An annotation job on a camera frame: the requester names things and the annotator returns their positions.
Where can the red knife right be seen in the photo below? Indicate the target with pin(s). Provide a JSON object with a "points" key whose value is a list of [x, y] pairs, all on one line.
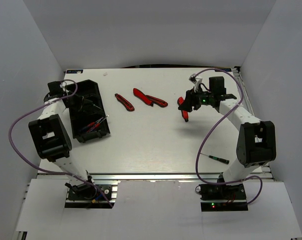
{"points": [[183, 113]]}

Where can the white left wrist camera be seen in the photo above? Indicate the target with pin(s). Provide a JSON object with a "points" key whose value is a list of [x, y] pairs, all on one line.
{"points": [[63, 86]]}

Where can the blue label left corner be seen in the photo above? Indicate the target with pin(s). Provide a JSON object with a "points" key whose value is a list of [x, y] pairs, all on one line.
{"points": [[72, 71]]}

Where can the black compartment tool bin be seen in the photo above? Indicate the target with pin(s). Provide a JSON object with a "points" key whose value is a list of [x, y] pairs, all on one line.
{"points": [[79, 119]]}

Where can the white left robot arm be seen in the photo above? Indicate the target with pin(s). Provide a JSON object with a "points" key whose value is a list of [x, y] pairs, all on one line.
{"points": [[51, 139]]}

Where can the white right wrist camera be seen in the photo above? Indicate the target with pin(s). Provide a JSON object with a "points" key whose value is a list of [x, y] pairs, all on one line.
{"points": [[196, 80]]}

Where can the red black utility knife left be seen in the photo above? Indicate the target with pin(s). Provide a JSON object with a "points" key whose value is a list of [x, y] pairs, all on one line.
{"points": [[128, 106]]}

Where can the green black screwdriver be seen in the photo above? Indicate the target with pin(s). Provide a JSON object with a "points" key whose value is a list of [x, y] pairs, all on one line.
{"points": [[218, 159], [94, 105]]}

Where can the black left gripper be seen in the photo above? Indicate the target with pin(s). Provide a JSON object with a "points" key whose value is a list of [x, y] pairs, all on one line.
{"points": [[81, 103]]}

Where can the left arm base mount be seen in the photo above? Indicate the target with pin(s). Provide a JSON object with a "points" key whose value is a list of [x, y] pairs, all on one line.
{"points": [[87, 197]]}

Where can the green black screwdriver front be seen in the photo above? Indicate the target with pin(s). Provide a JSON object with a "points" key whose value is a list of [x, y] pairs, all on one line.
{"points": [[218, 159]]}

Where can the red folding knife centre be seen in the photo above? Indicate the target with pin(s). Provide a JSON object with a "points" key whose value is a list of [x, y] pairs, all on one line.
{"points": [[140, 95]]}

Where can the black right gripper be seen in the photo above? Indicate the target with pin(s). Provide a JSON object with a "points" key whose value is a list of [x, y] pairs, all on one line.
{"points": [[190, 100]]}

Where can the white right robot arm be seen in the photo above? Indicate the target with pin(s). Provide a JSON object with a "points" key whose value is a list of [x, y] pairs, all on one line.
{"points": [[256, 138]]}

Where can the small blue handle screwdriver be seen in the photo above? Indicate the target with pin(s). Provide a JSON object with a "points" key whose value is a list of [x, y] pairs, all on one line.
{"points": [[94, 127]]}

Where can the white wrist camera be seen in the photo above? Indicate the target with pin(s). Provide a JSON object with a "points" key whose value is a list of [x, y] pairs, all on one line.
{"points": [[63, 86], [196, 80]]}

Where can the blue label right corner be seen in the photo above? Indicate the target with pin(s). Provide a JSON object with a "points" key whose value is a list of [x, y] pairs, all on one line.
{"points": [[227, 69]]}

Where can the blue label corner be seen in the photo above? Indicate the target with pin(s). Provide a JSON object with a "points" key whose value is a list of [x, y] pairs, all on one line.
{"points": [[72, 71], [227, 69]]}

